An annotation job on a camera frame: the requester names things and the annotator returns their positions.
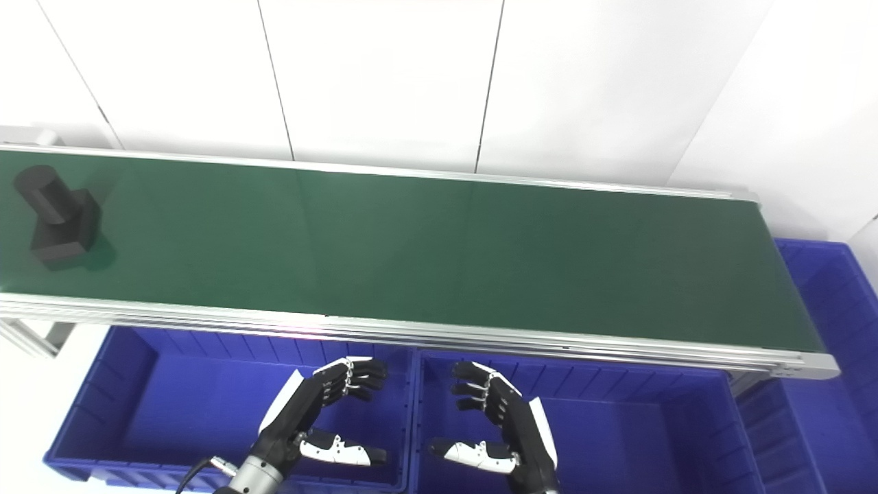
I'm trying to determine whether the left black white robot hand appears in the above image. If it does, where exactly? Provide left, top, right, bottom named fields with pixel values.
left=257, top=356, right=390, bottom=482

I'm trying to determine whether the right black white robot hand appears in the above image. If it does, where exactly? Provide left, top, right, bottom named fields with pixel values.
left=428, top=361, right=560, bottom=494

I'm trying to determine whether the black cylinder-on-block part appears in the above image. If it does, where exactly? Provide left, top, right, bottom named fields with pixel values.
left=14, top=165, right=103, bottom=270

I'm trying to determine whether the blue plastic bin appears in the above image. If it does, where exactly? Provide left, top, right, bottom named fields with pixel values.
left=737, top=237, right=878, bottom=494
left=43, top=325, right=416, bottom=494
left=409, top=349, right=766, bottom=494

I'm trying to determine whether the green conveyor belt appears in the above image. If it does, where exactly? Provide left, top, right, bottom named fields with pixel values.
left=0, top=126, right=842, bottom=382

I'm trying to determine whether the aluminum conveyor support leg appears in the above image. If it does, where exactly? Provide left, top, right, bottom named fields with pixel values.
left=0, top=318, right=77, bottom=360

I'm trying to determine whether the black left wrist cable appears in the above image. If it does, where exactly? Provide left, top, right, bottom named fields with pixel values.
left=175, top=456, right=239, bottom=494

